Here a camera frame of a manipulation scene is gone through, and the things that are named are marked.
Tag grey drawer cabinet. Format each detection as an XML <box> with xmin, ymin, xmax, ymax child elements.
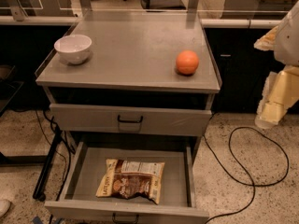
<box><xmin>37</xmin><ymin>11</ymin><xmax>221</xmax><ymax>224</ymax></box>

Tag white shoe tip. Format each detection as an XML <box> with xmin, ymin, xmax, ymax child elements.
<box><xmin>0</xmin><ymin>199</ymin><xmax>11</xmax><ymax>217</ymax></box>

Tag black table leg base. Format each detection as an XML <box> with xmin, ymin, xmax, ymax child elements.
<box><xmin>33</xmin><ymin>126</ymin><xmax>62</xmax><ymax>202</ymax></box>

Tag white ceramic bowl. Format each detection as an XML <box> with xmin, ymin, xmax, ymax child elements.
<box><xmin>54</xmin><ymin>35</ymin><xmax>93</xmax><ymax>64</ymax></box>

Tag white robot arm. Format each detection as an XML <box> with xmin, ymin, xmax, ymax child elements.
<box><xmin>254</xmin><ymin>2</ymin><xmax>299</xmax><ymax>129</ymax></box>

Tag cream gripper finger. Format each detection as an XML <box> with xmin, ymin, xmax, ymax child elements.
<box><xmin>255</xmin><ymin>102</ymin><xmax>287</xmax><ymax>129</ymax></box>
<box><xmin>253</xmin><ymin>26</ymin><xmax>278</xmax><ymax>51</ymax></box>

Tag closed grey upper drawer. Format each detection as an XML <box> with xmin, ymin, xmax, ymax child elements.
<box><xmin>50</xmin><ymin>104</ymin><xmax>211</xmax><ymax>136</ymax></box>

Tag brown chip bag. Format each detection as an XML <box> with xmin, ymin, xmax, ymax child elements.
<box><xmin>96</xmin><ymin>159</ymin><xmax>164</xmax><ymax>204</ymax></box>

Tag orange fruit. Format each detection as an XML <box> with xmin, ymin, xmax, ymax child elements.
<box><xmin>176</xmin><ymin>50</ymin><xmax>199</xmax><ymax>76</ymax></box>

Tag open grey middle drawer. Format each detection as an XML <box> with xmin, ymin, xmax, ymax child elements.
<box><xmin>44</xmin><ymin>140</ymin><xmax>210</xmax><ymax>224</ymax></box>

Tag black floor cable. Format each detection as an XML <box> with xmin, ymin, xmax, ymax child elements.
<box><xmin>202</xmin><ymin>126</ymin><xmax>291</xmax><ymax>224</ymax></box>

